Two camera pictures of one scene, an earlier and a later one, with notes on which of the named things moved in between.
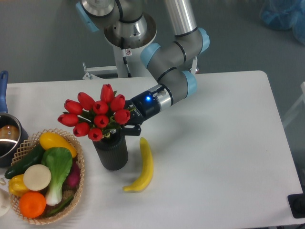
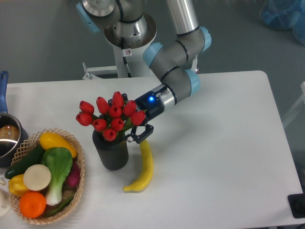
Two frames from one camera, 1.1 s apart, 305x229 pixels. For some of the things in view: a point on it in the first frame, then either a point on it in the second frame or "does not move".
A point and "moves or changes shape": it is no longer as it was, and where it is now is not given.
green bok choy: x=59 y=160 does not move
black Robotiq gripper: x=141 y=108 to x=151 y=105
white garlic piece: x=2 y=181 does not move
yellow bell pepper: x=16 y=186 does not move
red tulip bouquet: x=96 y=119 moves or changes shape
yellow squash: x=52 y=140 does not move
